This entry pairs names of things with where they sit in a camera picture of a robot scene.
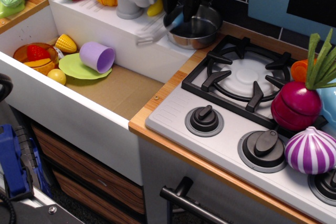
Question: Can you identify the wooden drawer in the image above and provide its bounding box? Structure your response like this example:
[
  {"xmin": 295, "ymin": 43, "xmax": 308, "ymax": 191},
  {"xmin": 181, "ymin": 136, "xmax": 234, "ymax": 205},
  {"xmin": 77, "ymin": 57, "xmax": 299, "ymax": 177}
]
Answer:
[
  {"xmin": 51, "ymin": 169, "xmax": 145, "ymax": 223},
  {"xmin": 31, "ymin": 123, "xmax": 145, "ymax": 217}
]

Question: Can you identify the blue handled grey toy spatula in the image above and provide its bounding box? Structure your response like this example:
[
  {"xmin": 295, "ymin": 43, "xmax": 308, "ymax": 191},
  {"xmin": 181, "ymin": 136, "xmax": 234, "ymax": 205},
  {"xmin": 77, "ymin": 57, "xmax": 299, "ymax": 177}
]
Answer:
[{"xmin": 135, "ymin": 12, "xmax": 184, "ymax": 46}]

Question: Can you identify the left black stove knob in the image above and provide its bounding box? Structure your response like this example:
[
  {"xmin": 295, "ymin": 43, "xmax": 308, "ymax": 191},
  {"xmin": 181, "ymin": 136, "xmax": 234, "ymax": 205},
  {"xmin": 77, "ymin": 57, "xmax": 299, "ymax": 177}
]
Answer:
[{"xmin": 185, "ymin": 105, "xmax": 224, "ymax": 137}]

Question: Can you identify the orange transparent bowl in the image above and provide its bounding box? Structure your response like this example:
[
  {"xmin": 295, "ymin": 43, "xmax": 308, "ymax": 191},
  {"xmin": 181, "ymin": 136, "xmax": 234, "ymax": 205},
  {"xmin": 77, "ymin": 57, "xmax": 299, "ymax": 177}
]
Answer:
[{"xmin": 13, "ymin": 42, "xmax": 59, "ymax": 75}]

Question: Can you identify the small stainless steel pan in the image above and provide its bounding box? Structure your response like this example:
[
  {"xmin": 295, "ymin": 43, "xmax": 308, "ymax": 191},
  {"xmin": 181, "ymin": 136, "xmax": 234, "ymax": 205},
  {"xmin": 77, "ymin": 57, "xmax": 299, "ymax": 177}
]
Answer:
[{"xmin": 167, "ymin": 5, "xmax": 223, "ymax": 49}]

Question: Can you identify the orange toy fruit slice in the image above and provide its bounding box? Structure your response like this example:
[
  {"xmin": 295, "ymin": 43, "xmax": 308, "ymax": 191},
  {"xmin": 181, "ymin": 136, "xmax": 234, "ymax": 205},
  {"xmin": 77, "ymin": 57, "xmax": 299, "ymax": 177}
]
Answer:
[{"xmin": 24, "ymin": 58, "xmax": 52, "ymax": 68}]

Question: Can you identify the upper wooden drawer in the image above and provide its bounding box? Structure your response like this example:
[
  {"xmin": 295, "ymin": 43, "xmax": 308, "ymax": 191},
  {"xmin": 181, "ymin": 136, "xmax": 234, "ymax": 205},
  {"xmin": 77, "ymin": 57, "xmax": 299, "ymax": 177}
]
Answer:
[{"xmin": 31, "ymin": 123, "xmax": 145, "ymax": 217}]

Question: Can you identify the lower wooden drawer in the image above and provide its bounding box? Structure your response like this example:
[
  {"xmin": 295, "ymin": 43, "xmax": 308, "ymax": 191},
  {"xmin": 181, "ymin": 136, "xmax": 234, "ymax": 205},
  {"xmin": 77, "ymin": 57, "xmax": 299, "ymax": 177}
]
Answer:
[{"xmin": 51, "ymin": 169, "xmax": 145, "ymax": 223}]

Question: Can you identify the black coiled cable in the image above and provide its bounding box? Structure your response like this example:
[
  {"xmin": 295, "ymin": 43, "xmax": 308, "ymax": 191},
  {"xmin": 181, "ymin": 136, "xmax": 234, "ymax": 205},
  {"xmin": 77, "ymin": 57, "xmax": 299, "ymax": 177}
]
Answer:
[{"xmin": 0, "ymin": 191, "xmax": 18, "ymax": 224}]

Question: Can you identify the magenta toy beet with leaves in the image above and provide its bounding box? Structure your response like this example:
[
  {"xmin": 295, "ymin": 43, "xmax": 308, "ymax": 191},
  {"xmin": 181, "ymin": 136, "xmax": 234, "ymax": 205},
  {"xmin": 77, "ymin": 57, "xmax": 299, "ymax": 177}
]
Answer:
[{"xmin": 271, "ymin": 29, "xmax": 335, "ymax": 132}]

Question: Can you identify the black oven door handle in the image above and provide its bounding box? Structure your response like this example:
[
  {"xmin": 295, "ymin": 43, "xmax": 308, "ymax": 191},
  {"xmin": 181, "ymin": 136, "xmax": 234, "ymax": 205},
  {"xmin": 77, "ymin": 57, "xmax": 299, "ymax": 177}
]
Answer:
[{"xmin": 160, "ymin": 176, "xmax": 229, "ymax": 223}]

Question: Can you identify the black stove burner grate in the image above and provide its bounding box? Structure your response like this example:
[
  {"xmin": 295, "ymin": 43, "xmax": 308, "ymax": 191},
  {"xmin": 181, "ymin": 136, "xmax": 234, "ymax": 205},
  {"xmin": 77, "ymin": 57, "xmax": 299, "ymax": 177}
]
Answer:
[{"xmin": 181, "ymin": 34, "xmax": 329, "ymax": 139}]

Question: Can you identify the orange toy carrot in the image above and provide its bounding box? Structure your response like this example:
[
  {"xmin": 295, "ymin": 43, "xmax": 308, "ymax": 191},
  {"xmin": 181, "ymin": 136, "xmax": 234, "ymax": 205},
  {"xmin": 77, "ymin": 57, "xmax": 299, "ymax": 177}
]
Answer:
[{"xmin": 290, "ymin": 59, "xmax": 312, "ymax": 82}]

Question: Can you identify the right black stove knob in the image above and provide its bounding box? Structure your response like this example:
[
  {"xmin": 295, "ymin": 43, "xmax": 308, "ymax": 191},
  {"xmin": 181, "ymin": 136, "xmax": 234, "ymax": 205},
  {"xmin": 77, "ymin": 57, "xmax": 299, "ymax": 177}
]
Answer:
[{"xmin": 308, "ymin": 168, "xmax": 335, "ymax": 207}]

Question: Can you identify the yellow toy lemon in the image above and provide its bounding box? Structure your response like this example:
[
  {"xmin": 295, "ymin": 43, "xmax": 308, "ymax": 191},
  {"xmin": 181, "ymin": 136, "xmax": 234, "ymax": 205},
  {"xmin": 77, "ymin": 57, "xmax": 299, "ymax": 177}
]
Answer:
[{"xmin": 47, "ymin": 69, "xmax": 67, "ymax": 85}]

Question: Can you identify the light blue bowl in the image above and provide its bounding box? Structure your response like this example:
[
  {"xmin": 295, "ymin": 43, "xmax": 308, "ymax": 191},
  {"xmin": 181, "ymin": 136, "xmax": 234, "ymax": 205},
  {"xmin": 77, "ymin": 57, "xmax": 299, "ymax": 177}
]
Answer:
[{"xmin": 317, "ymin": 87, "xmax": 336, "ymax": 129}]

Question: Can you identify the blue clamp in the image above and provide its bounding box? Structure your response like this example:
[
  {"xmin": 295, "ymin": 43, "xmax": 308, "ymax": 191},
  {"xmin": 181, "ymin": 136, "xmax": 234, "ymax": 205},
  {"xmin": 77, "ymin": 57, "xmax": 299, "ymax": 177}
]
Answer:
[{"xmin": 1, "ymin": 124, "xmax": 52, "ymax": 201}]

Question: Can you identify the purple striped toy onion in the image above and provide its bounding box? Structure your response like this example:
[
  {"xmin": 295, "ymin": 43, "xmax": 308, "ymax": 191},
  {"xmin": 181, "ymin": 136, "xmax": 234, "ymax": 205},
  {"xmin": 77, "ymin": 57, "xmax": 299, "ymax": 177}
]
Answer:
[{"xmin": 285, "ymin": 126, "xmax": 335, "ymax": 175}]

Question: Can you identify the lilac plastic cup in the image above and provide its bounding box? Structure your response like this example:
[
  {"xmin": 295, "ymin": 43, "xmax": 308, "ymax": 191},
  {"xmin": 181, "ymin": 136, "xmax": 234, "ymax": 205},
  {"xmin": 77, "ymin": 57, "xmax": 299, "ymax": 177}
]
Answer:
[{"xmin": 79, "ymin": 41, "xmax": 116, "ymax": 73}]

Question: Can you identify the middle black stove knob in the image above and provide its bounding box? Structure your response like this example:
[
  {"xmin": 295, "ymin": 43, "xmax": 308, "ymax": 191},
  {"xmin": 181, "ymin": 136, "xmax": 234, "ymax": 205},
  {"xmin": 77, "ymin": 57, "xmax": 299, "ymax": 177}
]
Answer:
[{"xmin": 237, "ymin": 130, "xmax": 286, "ymax": 174}]

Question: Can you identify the green plastic plate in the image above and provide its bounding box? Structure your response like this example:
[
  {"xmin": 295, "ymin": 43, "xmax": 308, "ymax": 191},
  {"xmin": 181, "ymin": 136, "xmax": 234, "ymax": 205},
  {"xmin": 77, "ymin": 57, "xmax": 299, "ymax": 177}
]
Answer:
[{"xmin": 58, "ymin": 53, "xmax": 112, "ymax": 80}]

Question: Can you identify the yellow toy corn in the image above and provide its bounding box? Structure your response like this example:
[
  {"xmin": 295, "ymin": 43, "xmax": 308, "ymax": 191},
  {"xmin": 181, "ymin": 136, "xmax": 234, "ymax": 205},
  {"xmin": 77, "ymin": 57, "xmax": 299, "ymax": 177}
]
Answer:
[{"xmin": 55, "ymin": 34, "xmax": 77, "ymax": 53}]

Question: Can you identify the black stove knob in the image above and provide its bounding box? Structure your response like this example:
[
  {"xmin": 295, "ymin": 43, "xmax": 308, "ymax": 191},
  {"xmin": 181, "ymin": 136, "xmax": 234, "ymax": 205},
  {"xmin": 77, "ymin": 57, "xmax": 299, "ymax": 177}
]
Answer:
[
  {"xmin": 185, "ymin": 105, "xmax": 224, "ymax": 137},
  {"xmin": 308, "ymin": 168, "xmax": 335, "ymax": 207},
  {"xmin": 237, "ymin": 130, "xmax": 286, "ymax": 174}
]

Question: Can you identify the yellow toy banana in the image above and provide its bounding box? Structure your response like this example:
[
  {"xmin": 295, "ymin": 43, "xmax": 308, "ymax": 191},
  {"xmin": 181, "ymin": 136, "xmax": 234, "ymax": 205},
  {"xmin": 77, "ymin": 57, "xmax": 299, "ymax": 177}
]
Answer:
[{"xmin": 147, "ymin": 0, "xmax": 163, "ymax": 17}]

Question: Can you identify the red toy strawberry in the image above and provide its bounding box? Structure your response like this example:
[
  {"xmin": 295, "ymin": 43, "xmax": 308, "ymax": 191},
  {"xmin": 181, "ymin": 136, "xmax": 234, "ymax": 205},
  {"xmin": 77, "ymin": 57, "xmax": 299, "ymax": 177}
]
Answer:
[{"xmin": 27, "ymin": 45, "xmax": 50, "ymax": 61}]

